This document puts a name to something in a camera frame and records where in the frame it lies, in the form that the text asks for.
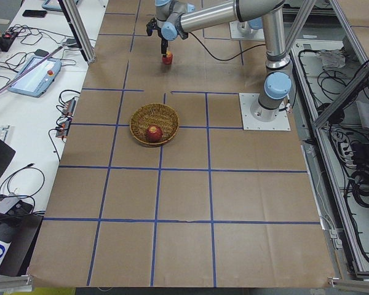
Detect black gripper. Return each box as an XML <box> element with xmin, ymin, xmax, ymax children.
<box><xmin>146</xmin><ymin>17</ymin><xmax>168</xmax><ymax>57</ymax></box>

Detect red yellow apple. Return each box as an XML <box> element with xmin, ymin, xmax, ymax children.
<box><xmin>162</xmin><ymin>50</ymin><xmax>173</xmax><ymax>65</ymax></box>

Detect brown wicker basket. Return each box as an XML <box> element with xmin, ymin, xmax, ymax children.
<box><xmin>130</xmin><ymin>103</ymin><xmax>179</xmax><ymax>147</ymax></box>

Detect dark red apple basket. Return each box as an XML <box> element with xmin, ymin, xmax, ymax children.
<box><xmin>146</xmin><ymin>125</ymin><xmax>163</xmax><ymax>143</ymax></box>

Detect green tipped metal rod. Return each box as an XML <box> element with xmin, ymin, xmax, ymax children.
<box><xmin>0</xmin><ymin>43</ymin><xmax>65</xmax><ymax>94</ymax></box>

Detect black smartphone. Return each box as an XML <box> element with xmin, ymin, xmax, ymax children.
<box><xmin>22</xmin><ymin>9</ymin><xmax>47</xmax><ymax>18</ymax></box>

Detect blue teach pendant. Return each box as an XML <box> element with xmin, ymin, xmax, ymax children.
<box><xmin>8</xmin><ymin>58</ymin><xmax>62</xmax><ymax>97</ymax></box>

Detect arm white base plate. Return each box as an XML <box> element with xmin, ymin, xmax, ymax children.
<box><xmin>229</xmin><ymin>18</ymin><xmax>264</xmax><ymax>41</ymax></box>
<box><xmin>239</xmin><ymin>93</ymin><xmax>291</xmax><ymax>132</ymax></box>

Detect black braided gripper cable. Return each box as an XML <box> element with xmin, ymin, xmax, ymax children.
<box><xmin>187</xmin><ymin>30</ymin><xmax>267</xmax><ymax>61</ymax></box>

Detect aluminium frame post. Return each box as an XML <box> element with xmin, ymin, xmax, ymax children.
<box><xmin>58</xmin><ymin>0</ymin><xmax>96</xmax><ymax>65</ymax></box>

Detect coiled black cables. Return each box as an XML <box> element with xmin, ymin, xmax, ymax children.
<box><xmin>344</xmin><ymin>168</ymin><xmax>369</xmax><ymax>210</ymax></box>

